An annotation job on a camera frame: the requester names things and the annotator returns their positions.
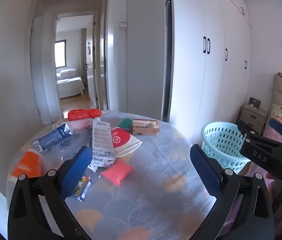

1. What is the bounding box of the white wardrobe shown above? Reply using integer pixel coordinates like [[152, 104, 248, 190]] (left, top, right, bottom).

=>
[[170, 0, 253, 143]]

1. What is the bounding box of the printed paper leaflet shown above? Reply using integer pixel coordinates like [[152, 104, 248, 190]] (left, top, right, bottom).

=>
[[88, 155, 114, 172]]

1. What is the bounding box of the pink white drink bottle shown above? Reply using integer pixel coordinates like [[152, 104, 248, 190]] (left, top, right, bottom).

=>
[[67, 120, 93, 131]]

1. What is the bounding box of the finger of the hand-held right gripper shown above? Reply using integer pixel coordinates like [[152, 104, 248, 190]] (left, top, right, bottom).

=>
[[236, 120, 282, 179]]

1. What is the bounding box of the dark picture frame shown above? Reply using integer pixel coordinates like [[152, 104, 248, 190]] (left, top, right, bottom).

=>
[[248, 97, 261, 108]]

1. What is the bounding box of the red white paper cup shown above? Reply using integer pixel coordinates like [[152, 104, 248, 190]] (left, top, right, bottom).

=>
[[110, 127, 143, 158]]

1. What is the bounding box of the window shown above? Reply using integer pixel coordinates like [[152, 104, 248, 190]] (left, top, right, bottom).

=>
[[54, 39, 66, 68]]

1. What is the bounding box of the green plastic wrapper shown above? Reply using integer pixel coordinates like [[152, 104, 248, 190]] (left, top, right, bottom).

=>
[[118, 118, 134, 130]]

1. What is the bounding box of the blue folded cloth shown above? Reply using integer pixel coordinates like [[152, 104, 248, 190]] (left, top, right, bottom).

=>
[[269, 118, 282, 137]]

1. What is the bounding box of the clear plastic wrapper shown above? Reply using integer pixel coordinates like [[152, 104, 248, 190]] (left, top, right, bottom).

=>
[[56, 131, 91, 153]]

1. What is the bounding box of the white door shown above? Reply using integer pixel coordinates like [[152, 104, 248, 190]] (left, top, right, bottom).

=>
[[29, 15, 59, 125]]

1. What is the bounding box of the pink red packet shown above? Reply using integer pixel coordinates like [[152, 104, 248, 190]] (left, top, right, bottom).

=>
[[100, 160, 134, 187]]

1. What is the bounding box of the blue white carton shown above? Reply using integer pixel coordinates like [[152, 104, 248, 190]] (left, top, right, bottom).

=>
[[32, 122, 73, 153]]

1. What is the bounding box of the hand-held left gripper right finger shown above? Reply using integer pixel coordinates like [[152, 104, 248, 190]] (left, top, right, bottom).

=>
[[190, 144, 275, 240]]

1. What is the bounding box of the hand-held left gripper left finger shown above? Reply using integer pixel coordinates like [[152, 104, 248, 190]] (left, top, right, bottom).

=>
[[7, 145, 93, 240]]

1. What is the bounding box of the light blue plastic basket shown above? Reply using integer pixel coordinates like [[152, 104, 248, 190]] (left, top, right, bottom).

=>
[[201, 122, 252, 175]]

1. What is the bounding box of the beige nightstand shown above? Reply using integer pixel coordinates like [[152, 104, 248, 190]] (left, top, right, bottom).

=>
[[239, 104, 268, 135]]

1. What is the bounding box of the white bed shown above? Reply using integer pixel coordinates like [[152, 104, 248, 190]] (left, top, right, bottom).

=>
[[56, 69, 85, 98]]

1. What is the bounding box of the long white printed box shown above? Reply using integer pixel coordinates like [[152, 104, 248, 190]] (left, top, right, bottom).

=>
[[91, 119, 116, 162]]

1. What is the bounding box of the brown paper box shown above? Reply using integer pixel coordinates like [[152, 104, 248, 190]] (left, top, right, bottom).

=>
[[132, 119, 160, 136]]

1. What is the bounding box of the red plastic bag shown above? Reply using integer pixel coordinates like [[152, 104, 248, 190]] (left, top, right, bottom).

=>
[[67, 108, 101, 121]]

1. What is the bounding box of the grey sliding door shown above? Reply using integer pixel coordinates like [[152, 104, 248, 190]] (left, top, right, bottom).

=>
[[106, 0, 173, 123]]

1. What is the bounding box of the small colourful card packet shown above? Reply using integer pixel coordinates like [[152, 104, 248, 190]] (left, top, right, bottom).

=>
[[71, 174, 91, 202]]

